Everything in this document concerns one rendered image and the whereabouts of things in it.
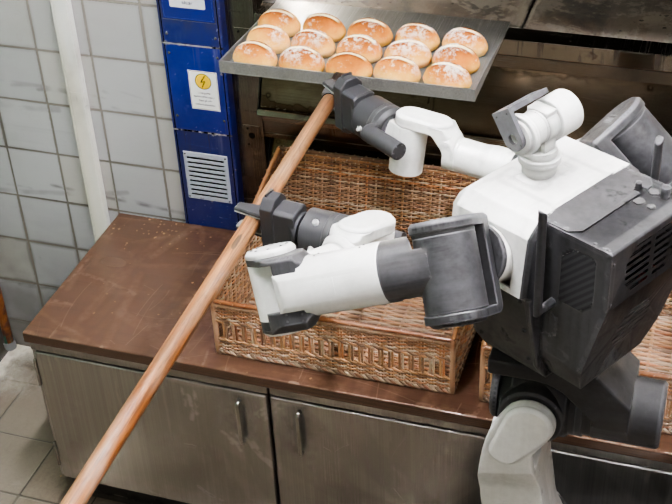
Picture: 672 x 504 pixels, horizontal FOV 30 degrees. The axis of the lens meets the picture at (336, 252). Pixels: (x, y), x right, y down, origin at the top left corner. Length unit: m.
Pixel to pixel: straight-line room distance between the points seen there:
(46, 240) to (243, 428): 0.97
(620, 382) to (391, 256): 0.50
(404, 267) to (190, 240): 1.53
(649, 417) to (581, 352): 0.25
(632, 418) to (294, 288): 0.61
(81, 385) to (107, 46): 0.82
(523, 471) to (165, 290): 1.21
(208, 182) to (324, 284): 1.44
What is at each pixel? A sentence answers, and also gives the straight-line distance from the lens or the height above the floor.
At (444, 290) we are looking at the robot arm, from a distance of 1.73.
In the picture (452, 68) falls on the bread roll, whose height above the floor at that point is 1.23.
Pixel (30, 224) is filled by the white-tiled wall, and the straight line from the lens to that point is 3.59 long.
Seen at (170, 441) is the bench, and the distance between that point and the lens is 3.05.
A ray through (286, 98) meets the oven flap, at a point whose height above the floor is 0.97.
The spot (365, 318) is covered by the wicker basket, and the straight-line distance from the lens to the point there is 2.90.
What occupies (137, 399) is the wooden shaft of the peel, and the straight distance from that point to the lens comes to 1.83.
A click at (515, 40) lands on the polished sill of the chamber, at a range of 2.78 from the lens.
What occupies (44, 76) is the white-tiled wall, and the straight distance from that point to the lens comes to 3.29.
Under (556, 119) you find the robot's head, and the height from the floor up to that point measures 1.49.
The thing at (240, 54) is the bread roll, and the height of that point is 1.21.
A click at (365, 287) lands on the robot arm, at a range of 1.76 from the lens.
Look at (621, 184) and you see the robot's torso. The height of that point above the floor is 1.40.
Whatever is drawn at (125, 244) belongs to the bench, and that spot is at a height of 0.58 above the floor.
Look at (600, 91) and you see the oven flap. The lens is 2.82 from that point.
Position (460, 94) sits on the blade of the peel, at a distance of 2.53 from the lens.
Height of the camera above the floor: 2.40
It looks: 36 degrees down
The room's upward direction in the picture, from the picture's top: 3 degrees counter-clockwise
